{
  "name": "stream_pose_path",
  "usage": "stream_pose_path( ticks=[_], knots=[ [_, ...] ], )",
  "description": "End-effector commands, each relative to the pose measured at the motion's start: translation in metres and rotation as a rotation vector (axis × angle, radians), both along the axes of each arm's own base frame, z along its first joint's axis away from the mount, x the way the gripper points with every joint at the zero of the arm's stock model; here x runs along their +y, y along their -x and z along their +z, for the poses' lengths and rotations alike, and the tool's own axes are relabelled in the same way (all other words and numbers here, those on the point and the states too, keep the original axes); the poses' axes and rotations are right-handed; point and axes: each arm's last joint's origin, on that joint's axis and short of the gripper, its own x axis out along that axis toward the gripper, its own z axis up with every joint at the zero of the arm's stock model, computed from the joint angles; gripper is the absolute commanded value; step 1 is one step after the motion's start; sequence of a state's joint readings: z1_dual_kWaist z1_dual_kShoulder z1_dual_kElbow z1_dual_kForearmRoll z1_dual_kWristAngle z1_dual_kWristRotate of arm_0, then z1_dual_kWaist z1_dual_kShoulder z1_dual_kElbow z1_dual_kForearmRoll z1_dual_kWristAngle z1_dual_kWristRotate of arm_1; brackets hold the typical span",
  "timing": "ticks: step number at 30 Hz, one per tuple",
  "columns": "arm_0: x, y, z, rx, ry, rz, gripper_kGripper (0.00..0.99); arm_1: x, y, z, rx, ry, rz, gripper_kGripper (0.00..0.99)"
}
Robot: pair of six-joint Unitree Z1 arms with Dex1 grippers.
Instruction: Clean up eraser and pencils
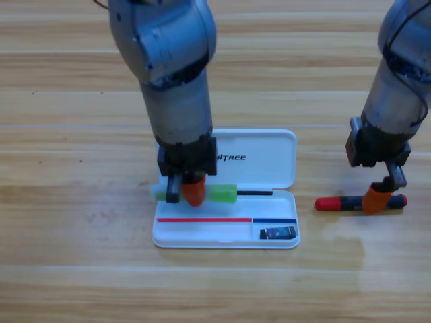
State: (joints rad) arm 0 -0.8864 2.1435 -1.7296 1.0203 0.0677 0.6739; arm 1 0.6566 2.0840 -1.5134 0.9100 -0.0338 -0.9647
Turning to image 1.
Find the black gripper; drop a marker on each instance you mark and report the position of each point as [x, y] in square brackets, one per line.
[373, 148]
[188, 156]

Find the red and black marker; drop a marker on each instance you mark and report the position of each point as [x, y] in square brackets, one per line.
[328, 203]

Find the white Unitree pencil case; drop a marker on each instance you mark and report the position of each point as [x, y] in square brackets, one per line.
[269, 158]

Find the dark blue eraser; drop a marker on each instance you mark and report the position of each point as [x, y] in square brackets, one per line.
[279, 233]

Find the green highlighter pen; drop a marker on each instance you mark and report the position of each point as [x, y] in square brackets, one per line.
[222, 194]

